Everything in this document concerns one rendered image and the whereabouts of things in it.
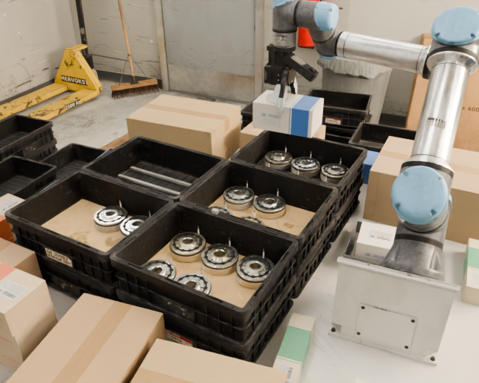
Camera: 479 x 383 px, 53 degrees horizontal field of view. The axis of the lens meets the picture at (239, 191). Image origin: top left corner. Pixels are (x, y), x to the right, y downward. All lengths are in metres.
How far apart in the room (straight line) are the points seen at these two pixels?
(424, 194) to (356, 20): 3.15
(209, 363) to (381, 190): 0.92
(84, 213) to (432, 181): 1.06
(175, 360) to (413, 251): 0.60
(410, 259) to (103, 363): 0.73
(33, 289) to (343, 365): 0.77
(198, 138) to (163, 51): 3.01
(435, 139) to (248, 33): 3.41
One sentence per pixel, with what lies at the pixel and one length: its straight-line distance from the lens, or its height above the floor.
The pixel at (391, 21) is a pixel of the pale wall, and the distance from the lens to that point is 4.12.
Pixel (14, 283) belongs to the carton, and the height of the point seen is 0.92.
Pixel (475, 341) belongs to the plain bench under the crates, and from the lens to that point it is 1.47.
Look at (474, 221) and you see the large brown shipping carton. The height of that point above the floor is 0.80.
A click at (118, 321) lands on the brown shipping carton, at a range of 1.20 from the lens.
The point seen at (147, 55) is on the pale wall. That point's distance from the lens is 5.10.
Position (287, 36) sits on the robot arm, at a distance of 1.51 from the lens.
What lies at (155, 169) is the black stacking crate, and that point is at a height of 0.83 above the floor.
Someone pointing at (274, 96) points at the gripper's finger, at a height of 1.16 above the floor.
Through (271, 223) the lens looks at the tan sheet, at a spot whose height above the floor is 0.83.
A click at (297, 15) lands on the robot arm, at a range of 1.47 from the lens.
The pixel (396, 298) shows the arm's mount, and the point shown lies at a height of 0.88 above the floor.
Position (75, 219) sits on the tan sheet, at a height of 0.83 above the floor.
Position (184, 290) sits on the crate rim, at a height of 0.93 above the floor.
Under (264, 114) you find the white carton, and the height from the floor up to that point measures 1.10.
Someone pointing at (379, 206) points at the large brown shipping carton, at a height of 0.77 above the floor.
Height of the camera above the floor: 1.71
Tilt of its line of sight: 32 degrees down
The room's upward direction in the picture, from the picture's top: 1 degrees counter-clockwise
